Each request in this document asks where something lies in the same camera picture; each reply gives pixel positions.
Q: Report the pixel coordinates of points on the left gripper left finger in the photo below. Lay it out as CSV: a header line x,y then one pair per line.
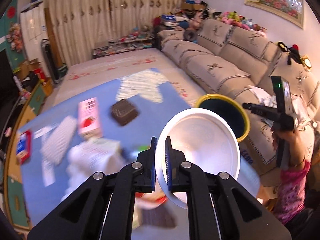
x,y
101,207

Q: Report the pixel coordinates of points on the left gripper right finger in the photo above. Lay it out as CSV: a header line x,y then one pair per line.
x,y
218,206

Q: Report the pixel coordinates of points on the white foam net sleeve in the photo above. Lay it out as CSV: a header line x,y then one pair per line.
x,y
57,144

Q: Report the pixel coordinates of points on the white plastic bowl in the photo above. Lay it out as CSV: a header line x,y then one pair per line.
x,y
207,141

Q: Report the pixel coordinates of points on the pink strawberry milk carton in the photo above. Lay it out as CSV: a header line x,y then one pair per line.
x,y
88,119

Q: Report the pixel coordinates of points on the brown plastic tray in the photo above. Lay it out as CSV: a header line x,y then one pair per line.
x,y
124,112

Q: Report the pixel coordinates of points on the yellow rimmed trash bin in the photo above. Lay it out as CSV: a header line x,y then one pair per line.
x,y
230,111

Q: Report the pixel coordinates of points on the person right hand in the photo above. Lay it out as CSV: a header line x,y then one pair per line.
x,y
297,148

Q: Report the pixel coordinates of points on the beige sofa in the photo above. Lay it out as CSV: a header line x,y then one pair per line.
x,y
231,61

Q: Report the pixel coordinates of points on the red blue box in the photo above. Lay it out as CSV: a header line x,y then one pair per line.
x,y
23,149

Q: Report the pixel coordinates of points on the blue tablecloth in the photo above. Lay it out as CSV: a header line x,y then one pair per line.
x,y
46,185

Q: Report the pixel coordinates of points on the black donut cushion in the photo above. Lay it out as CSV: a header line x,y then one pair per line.
x,y
190,35

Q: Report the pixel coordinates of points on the stuffed toy pile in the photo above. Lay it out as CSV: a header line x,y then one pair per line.
x,y
197,12

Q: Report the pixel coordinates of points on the floral bed sheet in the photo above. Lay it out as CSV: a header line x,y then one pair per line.
x,y
84,76

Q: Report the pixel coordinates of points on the low cluttered shelf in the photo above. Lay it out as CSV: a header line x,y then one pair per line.
x,y
119,47

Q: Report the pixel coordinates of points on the black tower fan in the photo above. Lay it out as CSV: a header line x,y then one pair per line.
x,y
48,58

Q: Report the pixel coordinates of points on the beige curtains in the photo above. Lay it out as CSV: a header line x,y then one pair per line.
x,y
78,25

